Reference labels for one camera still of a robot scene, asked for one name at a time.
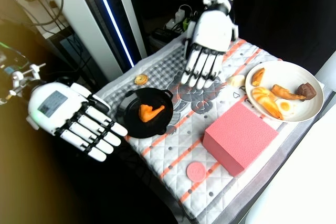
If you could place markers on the green plug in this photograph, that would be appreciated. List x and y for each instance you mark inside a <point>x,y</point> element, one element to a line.
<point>186,23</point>

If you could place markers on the black power adapter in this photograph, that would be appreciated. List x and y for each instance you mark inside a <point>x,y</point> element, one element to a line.
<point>162,34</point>

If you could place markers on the white shelf unit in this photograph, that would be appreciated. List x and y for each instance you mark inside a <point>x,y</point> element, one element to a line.
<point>15,3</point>

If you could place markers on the white pillar with blue light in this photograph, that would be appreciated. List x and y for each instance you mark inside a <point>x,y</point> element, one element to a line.
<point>86,24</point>

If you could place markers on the white charger plug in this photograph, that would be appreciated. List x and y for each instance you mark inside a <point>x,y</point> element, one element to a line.
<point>180,15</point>

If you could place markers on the toy fried egg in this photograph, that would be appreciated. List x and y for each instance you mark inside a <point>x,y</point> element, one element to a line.
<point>284,106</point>

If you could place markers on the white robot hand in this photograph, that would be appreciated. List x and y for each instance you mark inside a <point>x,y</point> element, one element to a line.
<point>63,103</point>
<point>212,31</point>

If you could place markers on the brown toy chicken wing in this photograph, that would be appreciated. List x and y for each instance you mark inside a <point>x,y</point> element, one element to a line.
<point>284,92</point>

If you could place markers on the orange toy fried dumpling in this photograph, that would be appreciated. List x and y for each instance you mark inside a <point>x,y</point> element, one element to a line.
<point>258,77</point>

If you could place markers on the white power strip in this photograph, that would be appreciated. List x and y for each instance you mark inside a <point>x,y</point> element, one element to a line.
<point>172,24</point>

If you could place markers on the pink round disc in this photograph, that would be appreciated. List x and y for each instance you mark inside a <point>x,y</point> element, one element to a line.
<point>196,171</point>

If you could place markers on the white round plate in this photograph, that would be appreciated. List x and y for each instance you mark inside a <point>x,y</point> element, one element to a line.
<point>286,75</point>

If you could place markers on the white toy dumpling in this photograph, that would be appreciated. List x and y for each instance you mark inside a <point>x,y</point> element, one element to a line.
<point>236,80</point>

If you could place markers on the yellow toy cookie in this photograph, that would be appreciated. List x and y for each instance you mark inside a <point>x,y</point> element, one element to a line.
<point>141,79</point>

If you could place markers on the grey table cloth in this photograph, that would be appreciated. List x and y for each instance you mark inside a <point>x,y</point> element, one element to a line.
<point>265,169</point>

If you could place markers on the grey checked bear quilt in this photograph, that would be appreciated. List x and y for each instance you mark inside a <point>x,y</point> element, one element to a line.
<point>178,150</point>

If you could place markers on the pink box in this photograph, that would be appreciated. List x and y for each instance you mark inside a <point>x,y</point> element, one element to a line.
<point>239,132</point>

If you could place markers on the black frying pan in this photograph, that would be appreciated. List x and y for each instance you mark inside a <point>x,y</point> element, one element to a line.
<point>152,98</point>

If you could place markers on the orange toy chicken drumstick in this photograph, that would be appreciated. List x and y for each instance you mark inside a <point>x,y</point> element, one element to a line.
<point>147,113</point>

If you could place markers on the orange toy shrimp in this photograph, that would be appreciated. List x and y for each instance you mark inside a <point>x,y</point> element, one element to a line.
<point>265,100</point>

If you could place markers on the dark brown toy meat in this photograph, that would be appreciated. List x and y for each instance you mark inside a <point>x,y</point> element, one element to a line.
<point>306,90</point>

